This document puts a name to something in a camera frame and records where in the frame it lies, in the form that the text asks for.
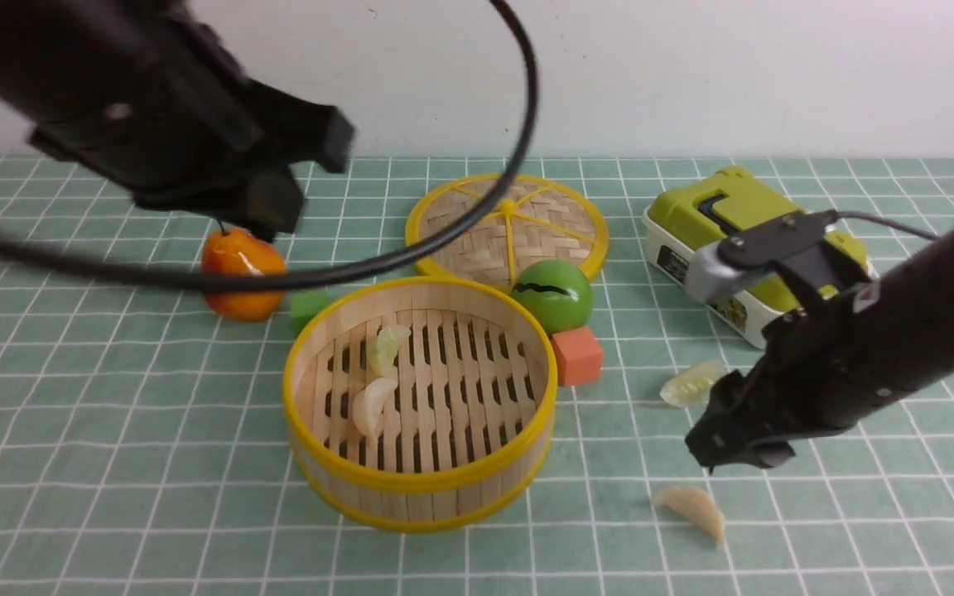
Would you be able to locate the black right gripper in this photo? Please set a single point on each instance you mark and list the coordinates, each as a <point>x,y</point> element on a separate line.
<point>810,383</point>

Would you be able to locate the bamboo steamer basket yellow rim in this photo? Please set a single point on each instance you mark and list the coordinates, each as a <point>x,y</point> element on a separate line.
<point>470,425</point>

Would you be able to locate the green checked tablecloth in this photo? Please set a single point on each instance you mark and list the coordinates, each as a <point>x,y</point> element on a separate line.
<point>143,451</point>

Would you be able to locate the green foam cube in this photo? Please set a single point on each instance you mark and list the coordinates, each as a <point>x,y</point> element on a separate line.
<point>304,306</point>

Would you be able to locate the woven bamboo steamer lid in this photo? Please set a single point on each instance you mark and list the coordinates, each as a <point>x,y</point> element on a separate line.
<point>536,220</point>

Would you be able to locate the green round fruit toy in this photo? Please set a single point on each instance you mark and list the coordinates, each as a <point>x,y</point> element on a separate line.
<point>557,293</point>

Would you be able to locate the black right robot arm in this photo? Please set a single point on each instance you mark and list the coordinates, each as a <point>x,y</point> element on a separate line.
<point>907,336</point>

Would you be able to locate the pale green dumpling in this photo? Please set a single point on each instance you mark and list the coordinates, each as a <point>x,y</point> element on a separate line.
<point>382,352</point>

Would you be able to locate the white box green lid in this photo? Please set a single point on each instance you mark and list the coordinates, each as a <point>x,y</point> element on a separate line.
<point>685,219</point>

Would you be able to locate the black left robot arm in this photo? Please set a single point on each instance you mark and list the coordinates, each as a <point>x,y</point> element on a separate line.
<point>26,55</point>

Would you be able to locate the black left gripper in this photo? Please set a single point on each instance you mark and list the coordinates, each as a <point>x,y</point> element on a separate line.
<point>158,106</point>

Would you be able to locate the white dumpling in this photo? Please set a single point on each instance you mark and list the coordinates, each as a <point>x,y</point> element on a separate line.
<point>368,408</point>
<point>697,506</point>

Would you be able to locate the orange foam cube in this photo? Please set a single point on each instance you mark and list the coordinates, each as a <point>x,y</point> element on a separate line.
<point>579,356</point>

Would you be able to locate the translucent green dumpling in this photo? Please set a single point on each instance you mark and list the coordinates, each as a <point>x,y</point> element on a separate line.
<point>692,386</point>

